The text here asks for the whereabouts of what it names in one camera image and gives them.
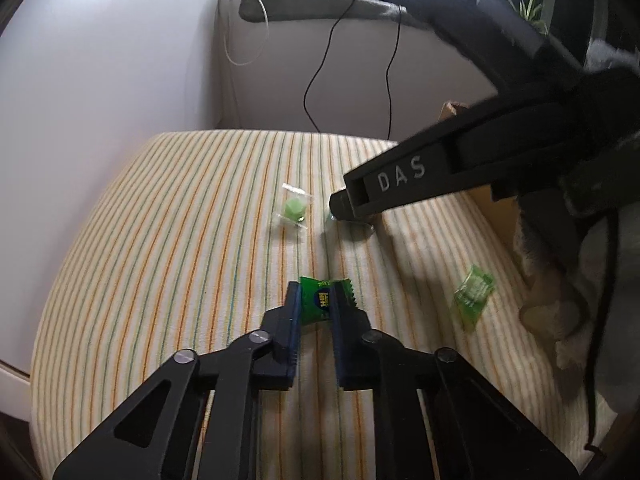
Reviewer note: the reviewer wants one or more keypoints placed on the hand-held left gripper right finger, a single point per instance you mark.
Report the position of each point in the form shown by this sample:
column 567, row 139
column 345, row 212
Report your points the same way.
column 340, row 332

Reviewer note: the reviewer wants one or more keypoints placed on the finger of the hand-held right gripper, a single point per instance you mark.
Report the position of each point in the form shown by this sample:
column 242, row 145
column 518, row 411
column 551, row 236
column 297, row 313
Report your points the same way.
column 400, row 180

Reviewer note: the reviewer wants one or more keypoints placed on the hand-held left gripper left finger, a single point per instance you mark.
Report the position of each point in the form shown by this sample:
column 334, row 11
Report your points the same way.
column 295, row 320

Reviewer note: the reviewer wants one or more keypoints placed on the green candy packet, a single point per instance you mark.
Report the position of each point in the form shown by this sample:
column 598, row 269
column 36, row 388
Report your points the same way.
column 319, row 301

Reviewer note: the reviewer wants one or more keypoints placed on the cardboard box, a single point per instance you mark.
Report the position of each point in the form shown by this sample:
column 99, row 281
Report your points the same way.
column 495, row 217

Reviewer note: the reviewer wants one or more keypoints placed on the potted spider plant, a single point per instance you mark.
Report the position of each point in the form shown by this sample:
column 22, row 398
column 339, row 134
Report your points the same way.
column 532, row 10

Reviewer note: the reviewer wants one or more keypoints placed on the green candy in clear wrapper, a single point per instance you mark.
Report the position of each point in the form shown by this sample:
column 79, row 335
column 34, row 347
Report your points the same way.
column 294, row 208

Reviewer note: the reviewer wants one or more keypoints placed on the light green snack packet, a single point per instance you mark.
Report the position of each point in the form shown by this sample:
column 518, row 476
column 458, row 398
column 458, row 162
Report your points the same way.
column 472, row 291

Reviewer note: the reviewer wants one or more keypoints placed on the striped bed sheet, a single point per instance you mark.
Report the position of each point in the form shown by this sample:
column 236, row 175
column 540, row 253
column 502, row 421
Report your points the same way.
column 175, row 235

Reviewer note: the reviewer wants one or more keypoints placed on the grey windowsill cushion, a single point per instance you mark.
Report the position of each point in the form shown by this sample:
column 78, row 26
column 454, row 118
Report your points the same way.
column 300, row 7

